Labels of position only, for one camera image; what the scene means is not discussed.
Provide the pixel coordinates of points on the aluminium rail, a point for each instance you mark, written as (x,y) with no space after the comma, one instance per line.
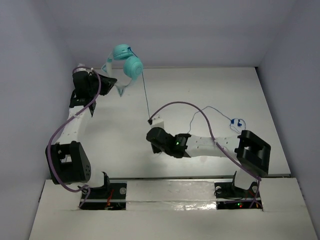
(187,178)

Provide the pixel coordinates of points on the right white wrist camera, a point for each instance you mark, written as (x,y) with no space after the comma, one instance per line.
(156,122)

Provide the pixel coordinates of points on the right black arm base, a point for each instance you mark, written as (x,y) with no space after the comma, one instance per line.
(229,197)

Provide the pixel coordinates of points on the teal cat-ear headphones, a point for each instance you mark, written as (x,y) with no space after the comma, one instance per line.
(132,67)

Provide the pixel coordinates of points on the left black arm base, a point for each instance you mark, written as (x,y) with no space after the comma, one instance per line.
(109,198)

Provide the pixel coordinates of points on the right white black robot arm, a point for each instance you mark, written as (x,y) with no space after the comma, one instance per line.
(247,150)

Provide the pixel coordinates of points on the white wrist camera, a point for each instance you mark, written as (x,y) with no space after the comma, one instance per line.
(82,67)
(156,122)

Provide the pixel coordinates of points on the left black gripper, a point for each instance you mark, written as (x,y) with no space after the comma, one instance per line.
(100,83)

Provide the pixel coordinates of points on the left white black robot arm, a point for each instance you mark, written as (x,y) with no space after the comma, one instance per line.
(66,157)

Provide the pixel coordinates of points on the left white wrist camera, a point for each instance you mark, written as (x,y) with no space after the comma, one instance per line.
(82,67)

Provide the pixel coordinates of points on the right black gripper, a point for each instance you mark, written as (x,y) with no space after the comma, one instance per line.
(156,149)

